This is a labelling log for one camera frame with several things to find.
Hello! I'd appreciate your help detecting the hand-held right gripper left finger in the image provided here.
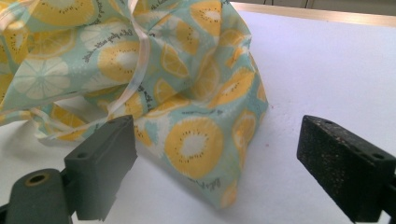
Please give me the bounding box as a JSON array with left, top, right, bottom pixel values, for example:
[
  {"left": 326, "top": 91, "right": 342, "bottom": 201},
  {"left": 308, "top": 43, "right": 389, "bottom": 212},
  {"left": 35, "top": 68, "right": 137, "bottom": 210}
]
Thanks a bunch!
[{"left": 64, "top": 115, "right": 138, "bottom": 222}]

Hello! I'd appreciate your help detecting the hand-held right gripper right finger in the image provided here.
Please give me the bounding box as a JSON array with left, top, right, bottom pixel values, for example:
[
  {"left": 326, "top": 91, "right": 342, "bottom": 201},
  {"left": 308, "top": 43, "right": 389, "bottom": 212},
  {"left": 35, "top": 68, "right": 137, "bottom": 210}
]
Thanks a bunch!
[{"left": 296, "top": 115, "right": 396, "bottom": 224}]

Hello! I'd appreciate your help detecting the fruit print cloth bag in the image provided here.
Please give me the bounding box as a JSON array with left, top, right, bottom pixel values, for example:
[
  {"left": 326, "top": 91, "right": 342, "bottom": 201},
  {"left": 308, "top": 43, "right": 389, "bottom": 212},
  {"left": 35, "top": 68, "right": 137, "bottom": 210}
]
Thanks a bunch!
[{"left": 0, "top": 0, "right": 270, "bottom": 210}]

